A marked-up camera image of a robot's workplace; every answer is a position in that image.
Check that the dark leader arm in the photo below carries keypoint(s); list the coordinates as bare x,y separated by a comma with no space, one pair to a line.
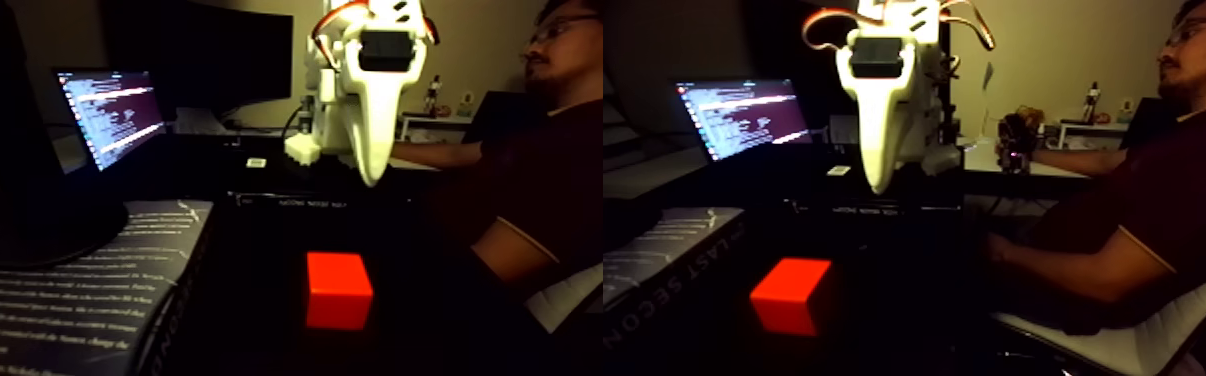
1006,158

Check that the black book with white text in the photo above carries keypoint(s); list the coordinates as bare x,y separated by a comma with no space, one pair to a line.
57,304

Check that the open laptop with lit screen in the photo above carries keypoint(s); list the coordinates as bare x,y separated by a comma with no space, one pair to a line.
115,110

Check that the eyeglasses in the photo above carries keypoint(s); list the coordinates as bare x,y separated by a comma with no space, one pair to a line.
1191,27

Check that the person's hand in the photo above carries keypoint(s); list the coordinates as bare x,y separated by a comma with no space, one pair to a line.
1001,249
1026,134

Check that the black wide monitor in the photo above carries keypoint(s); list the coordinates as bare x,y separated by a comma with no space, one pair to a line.
194,52

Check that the small white card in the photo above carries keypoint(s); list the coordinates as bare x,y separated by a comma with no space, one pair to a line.
256,163

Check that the red cube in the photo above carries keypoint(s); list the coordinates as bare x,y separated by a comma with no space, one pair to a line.
338,281

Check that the black box with white lettering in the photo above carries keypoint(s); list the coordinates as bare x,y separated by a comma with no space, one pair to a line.
298,200

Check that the white chair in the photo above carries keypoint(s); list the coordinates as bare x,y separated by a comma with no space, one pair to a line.
1138,341

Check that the person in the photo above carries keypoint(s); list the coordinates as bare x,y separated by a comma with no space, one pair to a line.
1191,178

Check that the white papers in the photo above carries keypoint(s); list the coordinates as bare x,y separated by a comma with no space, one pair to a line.
199,121

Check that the small figurine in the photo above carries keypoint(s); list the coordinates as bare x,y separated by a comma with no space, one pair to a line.
1091,102

